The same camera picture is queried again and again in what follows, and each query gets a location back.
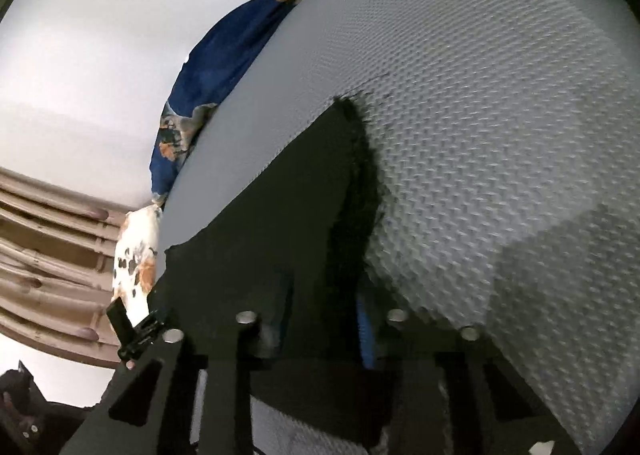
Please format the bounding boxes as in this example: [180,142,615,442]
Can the grey mesh mattress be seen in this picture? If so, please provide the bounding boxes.
[157,0,640,455]

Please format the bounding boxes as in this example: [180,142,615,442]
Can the navy floral blanket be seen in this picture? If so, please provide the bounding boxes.
[150,0,357,208]

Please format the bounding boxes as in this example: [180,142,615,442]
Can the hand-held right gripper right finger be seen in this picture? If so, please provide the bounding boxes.
[356,299,582,455]

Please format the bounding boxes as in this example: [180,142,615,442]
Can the black pants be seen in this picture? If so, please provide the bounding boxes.
[149,97,441,455]

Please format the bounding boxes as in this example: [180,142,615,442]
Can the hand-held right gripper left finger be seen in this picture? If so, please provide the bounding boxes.
[60,311,262,455]

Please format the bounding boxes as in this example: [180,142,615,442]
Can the white floral pillow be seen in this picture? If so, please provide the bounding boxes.
[111,207,164,327]

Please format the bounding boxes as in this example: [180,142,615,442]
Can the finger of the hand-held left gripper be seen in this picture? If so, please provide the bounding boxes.
[118,312,167,362]
[106,302,136,343]

